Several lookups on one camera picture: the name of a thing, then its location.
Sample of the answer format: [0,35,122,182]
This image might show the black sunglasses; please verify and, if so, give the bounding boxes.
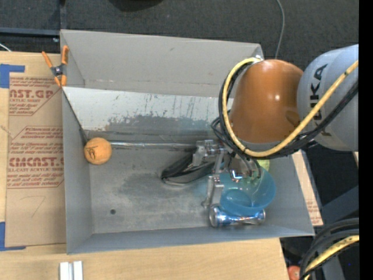
[160,152,218,186]

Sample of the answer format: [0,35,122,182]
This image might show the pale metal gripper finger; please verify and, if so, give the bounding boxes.
[201,175,225,210]
[229,169,252,184]

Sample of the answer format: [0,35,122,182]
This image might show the orange ball with black scribble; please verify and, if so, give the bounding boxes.
[83,137,113,166]

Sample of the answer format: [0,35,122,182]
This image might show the grey metal bin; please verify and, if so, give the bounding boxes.
[59,29,316,255]

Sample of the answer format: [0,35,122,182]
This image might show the crushed silver and blue can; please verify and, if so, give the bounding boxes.
[208,203,267,228]

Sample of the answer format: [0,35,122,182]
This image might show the brown cardboard board red print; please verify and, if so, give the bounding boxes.
[0,50,325,251]

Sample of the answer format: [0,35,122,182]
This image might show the clear blue plastic bowl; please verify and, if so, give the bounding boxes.
[217,163,277,217]

